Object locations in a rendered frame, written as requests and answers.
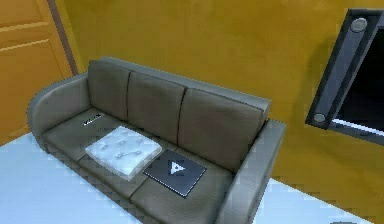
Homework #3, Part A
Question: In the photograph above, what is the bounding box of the black television set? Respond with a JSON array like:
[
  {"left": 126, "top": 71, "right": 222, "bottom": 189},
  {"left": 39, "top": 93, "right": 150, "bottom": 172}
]
[{"left": 305, "top": 7, "right": 384, "bottom": 147}]

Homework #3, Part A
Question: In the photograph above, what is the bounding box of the black remote control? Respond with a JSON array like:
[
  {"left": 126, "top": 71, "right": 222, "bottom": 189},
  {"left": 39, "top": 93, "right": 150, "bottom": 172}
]
[{"left": 81, "top": 112, "right": 105, "bottom": 127}]

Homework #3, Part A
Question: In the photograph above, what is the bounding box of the grey sofa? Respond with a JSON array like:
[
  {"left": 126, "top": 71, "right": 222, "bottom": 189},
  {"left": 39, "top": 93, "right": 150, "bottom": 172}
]
[{"left": 26, "top": 55, "right": 288, "bottom": 224}]

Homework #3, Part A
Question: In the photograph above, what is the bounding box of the white square cushion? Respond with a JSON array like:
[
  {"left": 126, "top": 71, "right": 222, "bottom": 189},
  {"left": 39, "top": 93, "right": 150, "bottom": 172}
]
[{"left": 84, "top": 125, "right": 164, "bottom": 182}]

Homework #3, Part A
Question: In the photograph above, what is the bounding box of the black closed laptop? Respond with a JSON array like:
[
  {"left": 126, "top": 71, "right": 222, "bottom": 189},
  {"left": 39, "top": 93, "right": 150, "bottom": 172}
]
[{"left": 142, "top": 148, "right": 208, "bottom": 198}]

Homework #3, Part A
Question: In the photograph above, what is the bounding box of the orange room door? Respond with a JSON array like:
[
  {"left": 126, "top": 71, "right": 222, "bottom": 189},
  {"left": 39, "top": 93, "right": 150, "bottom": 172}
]
[{"left": 0, "top": 0, "right": 79, "bottom": 146}]

